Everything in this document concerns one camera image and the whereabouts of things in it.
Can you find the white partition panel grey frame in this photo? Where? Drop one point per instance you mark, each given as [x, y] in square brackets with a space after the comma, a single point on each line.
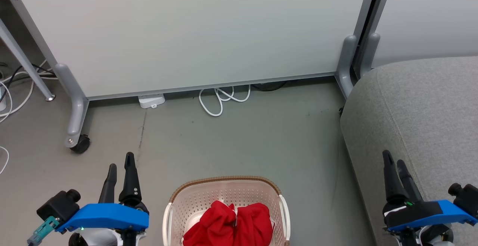
[429, 14]
[205, 33]

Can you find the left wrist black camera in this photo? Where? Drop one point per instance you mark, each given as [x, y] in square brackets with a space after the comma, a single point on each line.
[59, 205]

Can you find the black caster wheel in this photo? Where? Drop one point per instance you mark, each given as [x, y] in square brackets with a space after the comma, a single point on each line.
[82, 144]

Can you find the grey partition leg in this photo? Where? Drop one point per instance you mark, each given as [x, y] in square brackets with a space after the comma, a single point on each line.
[76, 104]
[370, 53]
[346, 63]

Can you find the grey metal table leg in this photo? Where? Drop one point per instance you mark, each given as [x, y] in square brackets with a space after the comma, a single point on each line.
[22, 59]

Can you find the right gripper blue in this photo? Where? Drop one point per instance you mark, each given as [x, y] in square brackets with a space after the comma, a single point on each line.
[422, 214]

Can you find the grey fabric sofa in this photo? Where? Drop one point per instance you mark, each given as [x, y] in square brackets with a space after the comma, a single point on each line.
[422, 119]

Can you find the left wrist teal connector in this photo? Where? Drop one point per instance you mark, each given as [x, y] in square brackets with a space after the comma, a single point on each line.
[43, 231]

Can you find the wrist black camera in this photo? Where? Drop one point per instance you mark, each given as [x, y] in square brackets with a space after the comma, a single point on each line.
[59, 205]
[466, 199]

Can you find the beige perforated laundry basket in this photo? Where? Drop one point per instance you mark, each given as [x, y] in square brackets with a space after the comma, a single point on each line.
[224, 192]

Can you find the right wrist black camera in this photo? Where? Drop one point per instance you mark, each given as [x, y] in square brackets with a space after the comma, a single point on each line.
[466, 199]

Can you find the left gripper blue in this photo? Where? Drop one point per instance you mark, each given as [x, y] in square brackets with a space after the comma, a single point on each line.
[108, 216]

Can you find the white power strip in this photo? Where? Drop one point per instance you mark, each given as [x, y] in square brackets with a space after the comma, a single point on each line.
[151, 100]

